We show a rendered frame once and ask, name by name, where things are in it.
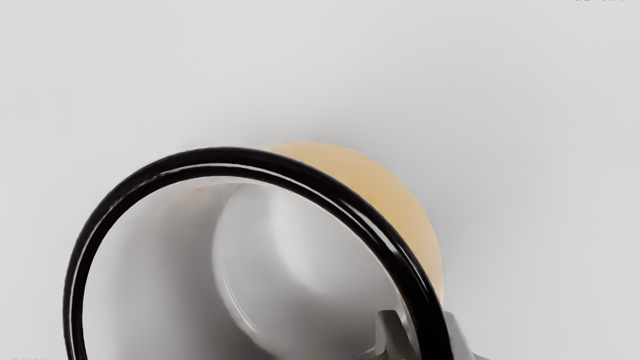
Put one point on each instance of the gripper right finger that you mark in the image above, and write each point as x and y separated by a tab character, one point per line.
461	347

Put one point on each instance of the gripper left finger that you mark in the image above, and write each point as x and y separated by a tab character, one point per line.
392	336

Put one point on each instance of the tan mug with black rim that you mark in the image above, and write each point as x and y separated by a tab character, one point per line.
310	260

